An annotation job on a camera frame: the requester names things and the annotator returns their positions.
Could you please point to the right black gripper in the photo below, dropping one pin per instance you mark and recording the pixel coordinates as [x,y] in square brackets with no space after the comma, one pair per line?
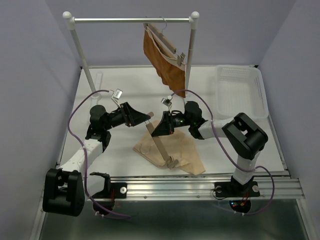
[166,125]

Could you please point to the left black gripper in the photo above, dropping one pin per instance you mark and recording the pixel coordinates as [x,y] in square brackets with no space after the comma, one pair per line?
[131,117]

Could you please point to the wooden clip hanger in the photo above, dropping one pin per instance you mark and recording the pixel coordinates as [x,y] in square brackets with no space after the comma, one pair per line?
[157,142]

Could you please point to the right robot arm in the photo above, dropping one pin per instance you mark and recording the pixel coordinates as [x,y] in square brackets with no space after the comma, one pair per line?
[245,136]

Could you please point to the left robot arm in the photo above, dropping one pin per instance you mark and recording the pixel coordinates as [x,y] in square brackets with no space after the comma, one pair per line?
[66,188]

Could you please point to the brown underwear on hanger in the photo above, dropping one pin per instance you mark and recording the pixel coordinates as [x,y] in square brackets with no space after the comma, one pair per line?
[172,73]

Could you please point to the white plastic basket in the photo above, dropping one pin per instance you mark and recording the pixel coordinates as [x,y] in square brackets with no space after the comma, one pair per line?
[240,89]

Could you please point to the white clothes rack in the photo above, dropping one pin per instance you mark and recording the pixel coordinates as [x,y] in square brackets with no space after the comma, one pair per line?
[71,22]

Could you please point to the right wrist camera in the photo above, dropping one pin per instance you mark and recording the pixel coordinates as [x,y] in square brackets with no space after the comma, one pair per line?
[167,102]

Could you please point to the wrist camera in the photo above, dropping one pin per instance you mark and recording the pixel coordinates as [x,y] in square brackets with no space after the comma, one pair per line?
[167,102]
[115,96]

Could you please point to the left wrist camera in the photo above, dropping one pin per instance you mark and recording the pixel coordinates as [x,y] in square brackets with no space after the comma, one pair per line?
[115,96]

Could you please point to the aluminium mounting rail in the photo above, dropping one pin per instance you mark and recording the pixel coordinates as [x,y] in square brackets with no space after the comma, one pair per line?
[204,188]

